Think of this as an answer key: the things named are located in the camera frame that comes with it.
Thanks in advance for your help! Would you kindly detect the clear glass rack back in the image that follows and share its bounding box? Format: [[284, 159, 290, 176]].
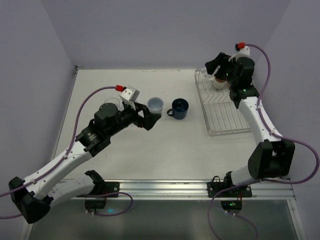
[[199, 68, 208, 79]]

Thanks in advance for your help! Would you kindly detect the brown banded cup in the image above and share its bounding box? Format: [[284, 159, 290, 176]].
[[212, 77, 227, 90]]

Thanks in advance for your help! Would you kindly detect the white ceramic footed cup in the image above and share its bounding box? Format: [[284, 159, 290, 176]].
[[147, 97, 164, 115]]

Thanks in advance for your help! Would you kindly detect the dark blue mug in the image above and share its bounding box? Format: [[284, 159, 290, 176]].
[[166, 98, 189, 120]]

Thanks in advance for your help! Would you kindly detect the clear faceted glass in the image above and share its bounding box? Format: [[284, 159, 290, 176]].
[[118, 98, 125, 111]]

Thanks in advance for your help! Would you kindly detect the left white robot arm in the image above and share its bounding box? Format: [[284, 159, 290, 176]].
[[8, 103, 162, 224]]

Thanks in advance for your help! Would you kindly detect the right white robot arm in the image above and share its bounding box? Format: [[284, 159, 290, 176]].
[[205, 52, 295, 188]]

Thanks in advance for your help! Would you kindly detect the wire dish rack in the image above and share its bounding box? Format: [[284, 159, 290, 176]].
[[194, 69, 251, 137]]

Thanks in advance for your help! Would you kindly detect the aluminium mounting rail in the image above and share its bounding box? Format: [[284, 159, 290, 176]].
[[105, 179, 296, 200]]

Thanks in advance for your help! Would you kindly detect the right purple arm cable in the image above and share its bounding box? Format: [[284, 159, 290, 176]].
[[234, 42, 320, 185]]

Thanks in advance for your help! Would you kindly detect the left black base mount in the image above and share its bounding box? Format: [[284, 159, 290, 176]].
[[84, 170, 120, 213]]

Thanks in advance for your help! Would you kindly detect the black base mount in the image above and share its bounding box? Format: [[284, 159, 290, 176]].
[[84, 170, 120, 213], [206, 171, 253, 214]]

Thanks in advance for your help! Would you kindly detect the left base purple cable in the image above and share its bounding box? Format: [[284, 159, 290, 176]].
[[86, 192, 133, 216]]

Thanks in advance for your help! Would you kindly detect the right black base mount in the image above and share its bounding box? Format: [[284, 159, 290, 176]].
[[206, 171, 253, 214]]

